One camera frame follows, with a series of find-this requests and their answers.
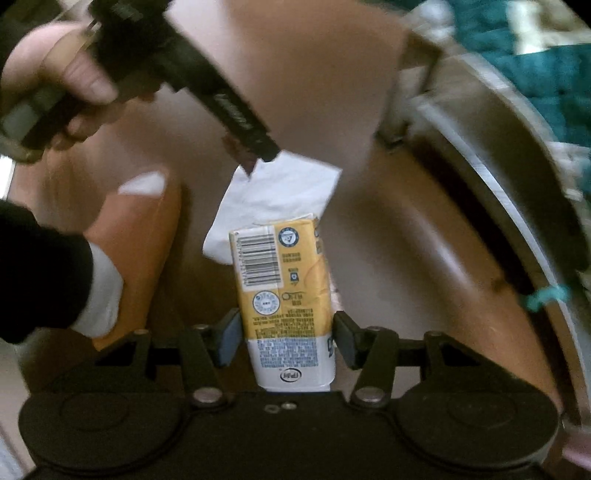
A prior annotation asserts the yellow white milk carton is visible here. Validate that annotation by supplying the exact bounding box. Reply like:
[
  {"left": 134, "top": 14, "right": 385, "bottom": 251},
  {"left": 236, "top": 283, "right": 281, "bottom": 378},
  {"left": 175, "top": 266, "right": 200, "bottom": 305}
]
[{"left": 229, "top": 214, "right": 335, "bottom": 393}]

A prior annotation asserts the white tissue paper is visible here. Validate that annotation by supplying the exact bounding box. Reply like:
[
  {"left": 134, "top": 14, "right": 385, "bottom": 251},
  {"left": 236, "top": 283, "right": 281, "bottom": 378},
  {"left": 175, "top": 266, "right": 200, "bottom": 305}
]
[{"left": 202, "top": 150, "right": 342, "bottom": 265}]

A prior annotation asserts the black sleeve forearm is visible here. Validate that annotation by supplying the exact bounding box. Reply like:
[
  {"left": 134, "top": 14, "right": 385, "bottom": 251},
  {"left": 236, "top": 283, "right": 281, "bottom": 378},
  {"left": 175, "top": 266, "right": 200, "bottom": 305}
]
[{"left": 0, "top": 198, "right": 125, "bottom": 345}]

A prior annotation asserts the person's left hand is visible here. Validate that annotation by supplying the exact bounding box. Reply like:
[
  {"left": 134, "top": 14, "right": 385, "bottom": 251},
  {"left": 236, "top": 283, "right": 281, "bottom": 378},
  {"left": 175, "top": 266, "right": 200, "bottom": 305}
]
[{"left": 0, "top": 21, "right": 158, "bottom": 151}]

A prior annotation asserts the orange slipper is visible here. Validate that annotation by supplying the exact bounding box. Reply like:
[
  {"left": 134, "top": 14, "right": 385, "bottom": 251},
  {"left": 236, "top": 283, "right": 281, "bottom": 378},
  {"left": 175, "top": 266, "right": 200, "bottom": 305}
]
[{"left": 73, "top": 167, "right": 181, "bottom": 351}]

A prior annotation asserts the teal white zigzag blanket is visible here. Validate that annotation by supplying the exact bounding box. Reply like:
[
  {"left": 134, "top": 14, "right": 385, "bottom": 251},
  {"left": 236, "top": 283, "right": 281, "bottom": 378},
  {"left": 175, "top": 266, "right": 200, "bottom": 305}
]
[{"left": 407, "top": 1, "right": 590, "bottom": 200}]

